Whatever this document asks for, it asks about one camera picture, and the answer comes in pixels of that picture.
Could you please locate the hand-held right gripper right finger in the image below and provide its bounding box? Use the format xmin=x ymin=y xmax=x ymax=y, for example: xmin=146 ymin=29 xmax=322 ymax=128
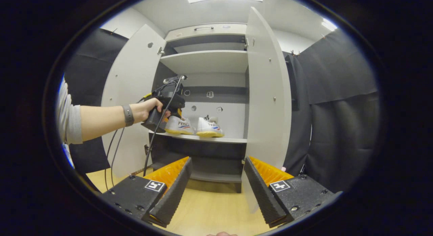
xmin=244 ymin=156 xmax=342 ymax=229

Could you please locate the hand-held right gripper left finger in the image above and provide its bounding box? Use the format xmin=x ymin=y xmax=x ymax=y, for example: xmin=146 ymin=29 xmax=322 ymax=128
xmin=101 ymin=156 xmax=193 ymax=228

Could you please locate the white canvas shoe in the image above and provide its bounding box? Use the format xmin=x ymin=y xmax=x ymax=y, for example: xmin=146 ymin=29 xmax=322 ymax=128
xmin=196 ymin=116 xmax=225 ymax=138
xmin=165 ymin=115 xmax=196 ymax=135

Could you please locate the white shoe cabinet door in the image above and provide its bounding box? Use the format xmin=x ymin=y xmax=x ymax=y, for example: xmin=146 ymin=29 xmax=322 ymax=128
xmin=101 ymin=24 xmax=166 ymax=178
xmin=241 ymin=6 xmax=292 ymax=214

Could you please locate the dark grey cabinet shelf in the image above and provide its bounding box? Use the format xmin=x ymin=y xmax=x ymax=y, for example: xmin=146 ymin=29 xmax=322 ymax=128
xmin=151 ymin=156 xmax=243 ymax=183

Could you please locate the white cabinet shelf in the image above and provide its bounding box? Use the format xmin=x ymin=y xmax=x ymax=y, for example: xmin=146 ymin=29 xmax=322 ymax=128
xmin=160 ymin=50 xmax=249 ymax=74
xmin=149 ymin=129 xmax=247 ymax=144
xmin=174 ymin=42 xmax=246 ymax=54

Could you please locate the grey wristband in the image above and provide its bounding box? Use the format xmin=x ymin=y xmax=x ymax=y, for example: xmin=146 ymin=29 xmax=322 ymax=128
xmin=122 ymin=104 xmax=135 ymax=127

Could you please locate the black backdrop cloth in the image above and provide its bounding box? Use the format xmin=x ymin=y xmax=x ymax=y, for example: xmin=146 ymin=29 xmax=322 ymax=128
xmin=63 ymin=28 xmax=381 ymax=194

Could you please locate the black cable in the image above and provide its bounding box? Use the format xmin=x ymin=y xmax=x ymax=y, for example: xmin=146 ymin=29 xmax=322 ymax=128
xmin=104 ymin=128 xmax=119 ymax=192
xmin=143 ymin=75 xmax=186 ymax=177
xmin=111 ymin=127 xmax=126 ymax=187

